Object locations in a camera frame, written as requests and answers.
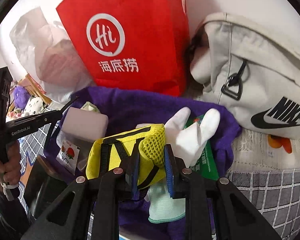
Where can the strawberry print tissue pack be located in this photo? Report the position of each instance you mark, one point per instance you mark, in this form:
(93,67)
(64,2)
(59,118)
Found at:
(68,153)

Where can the left hand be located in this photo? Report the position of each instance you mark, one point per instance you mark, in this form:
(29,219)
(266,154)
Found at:
(11,170)

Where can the grey checked bed sheet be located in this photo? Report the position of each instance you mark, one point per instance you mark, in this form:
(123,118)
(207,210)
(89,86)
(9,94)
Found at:
(276,194)

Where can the dark green box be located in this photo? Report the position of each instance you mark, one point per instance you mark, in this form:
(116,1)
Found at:
(43,186)

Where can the wooden headboard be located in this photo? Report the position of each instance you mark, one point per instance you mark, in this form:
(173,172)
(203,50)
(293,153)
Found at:
(34,88)

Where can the red paper shopping bag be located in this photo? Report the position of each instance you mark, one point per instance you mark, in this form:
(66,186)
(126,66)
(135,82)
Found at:
(130,44)

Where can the white Miniso plastic bag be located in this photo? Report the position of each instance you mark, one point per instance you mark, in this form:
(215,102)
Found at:
(48,55)

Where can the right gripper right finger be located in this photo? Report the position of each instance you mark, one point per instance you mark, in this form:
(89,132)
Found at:
(176,182)

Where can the yellow mesh pouch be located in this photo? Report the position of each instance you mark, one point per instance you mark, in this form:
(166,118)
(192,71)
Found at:
(148,141)

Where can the purple towel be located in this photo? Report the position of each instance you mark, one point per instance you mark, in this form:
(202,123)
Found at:
(127,108)

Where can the blue tissue pack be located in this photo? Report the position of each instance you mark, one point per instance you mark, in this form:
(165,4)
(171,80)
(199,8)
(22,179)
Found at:
(137,236)

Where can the spotted white pillow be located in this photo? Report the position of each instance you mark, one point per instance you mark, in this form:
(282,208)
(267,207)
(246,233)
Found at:
(33,106)

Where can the purple plush toy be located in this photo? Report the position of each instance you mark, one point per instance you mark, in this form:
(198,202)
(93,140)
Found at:
(21,97)

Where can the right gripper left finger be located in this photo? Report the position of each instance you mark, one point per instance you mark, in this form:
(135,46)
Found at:
(130,166)

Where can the green white tissue pack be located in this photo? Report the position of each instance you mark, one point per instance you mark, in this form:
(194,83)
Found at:
(88,106)

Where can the green tissue packet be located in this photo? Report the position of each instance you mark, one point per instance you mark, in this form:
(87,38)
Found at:
(205,165)

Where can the white glove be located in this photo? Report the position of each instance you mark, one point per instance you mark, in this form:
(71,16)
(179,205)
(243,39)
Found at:
(187,144)

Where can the beige Nike bag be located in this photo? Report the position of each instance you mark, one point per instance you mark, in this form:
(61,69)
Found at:
(252,71)

